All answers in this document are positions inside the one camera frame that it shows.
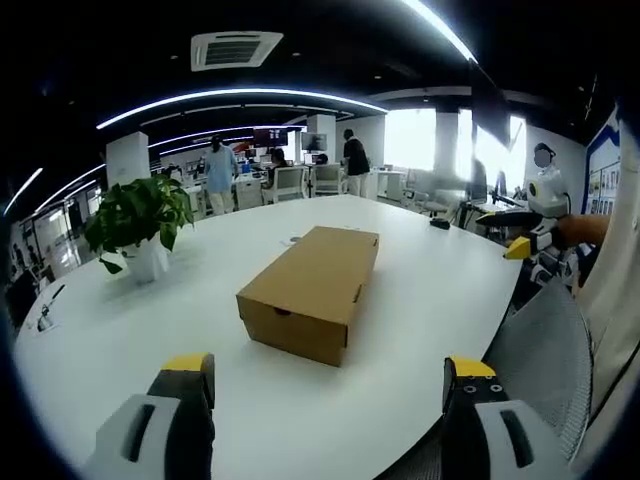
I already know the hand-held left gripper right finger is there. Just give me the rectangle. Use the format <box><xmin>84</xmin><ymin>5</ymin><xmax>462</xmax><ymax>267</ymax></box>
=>
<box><xmin>442</xmin><ymin>355</ymin><xmax>576</xmax><ymax>480</ymax></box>

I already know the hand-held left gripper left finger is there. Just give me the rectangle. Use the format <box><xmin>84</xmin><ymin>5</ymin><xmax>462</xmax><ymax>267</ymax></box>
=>
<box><xmin>82</xmin><ymin>352</ymin><xmax>217</xmax><ymax>480</ymax></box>

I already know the brown cardboard shoe box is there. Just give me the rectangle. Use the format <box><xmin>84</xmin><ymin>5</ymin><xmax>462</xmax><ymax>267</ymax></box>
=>
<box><xmin>235</xmin><ymin>225</ymin><xmax>380</xmax><ymax>369</ymax></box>

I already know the grey mesh office chair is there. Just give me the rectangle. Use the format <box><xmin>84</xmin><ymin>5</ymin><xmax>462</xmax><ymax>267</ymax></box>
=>
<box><xmin>479</xmin><ymin>284</ymin><xmax>594</xmax><ymax>461</ymax></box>

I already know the person's beige clothing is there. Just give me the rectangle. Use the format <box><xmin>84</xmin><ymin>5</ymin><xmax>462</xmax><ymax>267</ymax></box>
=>
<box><xmin>569</xmin><ymin>97</ymin><xmax>640</xmax><ymax>476</ymax></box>

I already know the black desk microphone on stand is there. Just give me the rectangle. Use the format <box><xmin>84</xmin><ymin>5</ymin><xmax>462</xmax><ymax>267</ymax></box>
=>
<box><xmin>24</xmin><ymin>283</ymin><xmax>66</xmax><ymax>334</ymax></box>

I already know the white grey office chair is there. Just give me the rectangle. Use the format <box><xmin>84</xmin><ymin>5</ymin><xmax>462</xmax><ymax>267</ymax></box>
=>
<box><xmin>272</xmin><ymin>166</ymin><xmax>308</xmax><ymax>204</ymax></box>
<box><xmin>313</xmin><ymin>163</ymin><xmax>343</xmax><ymax>197</ymax></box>

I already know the dark office chair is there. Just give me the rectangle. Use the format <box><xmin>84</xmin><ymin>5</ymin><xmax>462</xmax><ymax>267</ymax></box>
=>
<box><xmin>3</xmin><ymin>272</ymin><xmax>40</xmax><ymax>332</ymax></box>

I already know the green potted plant white pot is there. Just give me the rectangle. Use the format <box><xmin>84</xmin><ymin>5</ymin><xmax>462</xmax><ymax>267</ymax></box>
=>
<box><xmin>83</xmin><ymin>174</ymin><xmax>196</xmax><ymax>285</ymax></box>

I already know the curved ceiling light strip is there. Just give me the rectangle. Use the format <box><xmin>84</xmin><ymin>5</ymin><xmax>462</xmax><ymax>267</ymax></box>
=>
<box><xmin>95</xmin><ymin>87</ymin><xmax>390</xmax><ymax>130</ymax></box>

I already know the ceiling air conditioner vent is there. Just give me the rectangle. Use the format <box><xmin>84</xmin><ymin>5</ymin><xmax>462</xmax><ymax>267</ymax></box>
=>
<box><xmin>189</xmin><ymin>32</ymin><xmax>285</xmax><ymax>73</ymax></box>

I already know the blue framed wall poster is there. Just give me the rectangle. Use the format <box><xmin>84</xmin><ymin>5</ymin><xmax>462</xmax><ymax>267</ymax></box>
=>
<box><xmin>581</xmin><ymin>105</ymin><xmax>625</xmax><ymax>217</ymax></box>

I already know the dark wall screen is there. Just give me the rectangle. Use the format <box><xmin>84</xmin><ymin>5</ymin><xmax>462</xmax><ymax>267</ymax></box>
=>
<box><xmin>252</xmin><ymin>126</ymin><xmax>291</xmax><ymax>149</ymax></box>

